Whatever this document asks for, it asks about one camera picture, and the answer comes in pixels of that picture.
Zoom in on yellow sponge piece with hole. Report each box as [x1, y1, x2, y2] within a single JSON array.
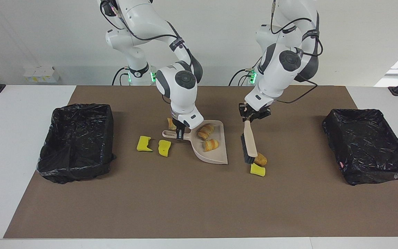
[[158, 139, 172, 157]]

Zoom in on beige hand brush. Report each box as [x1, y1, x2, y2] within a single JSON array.
[[241, 119, 258, 164]]

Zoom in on notched yellow sponge piece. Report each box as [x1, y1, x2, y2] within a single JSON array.
[[136, 136, 153, 153]]

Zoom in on beige plastic dustpan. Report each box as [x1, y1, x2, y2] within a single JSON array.
[[162, 120, 229, 165]]

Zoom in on yellow green sponge piece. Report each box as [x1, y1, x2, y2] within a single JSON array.
[[250, 163, 266, 177]]

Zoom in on black bag lined bin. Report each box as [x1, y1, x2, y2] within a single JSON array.
[[36, 103, 117, 184], [322, 108, 398, 186]]

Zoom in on brown table mat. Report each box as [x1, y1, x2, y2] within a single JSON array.
[[4, 85, 398, 239]]

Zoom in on white cartons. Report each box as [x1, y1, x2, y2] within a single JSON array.
[[23, 66, 60, 83]]

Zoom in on black base cable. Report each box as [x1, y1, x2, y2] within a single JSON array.
[[228, 68, 256, 86], [112, 67, 130, 86]]

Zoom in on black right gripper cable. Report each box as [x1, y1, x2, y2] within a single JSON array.
[[99, 0, 199, 75]]

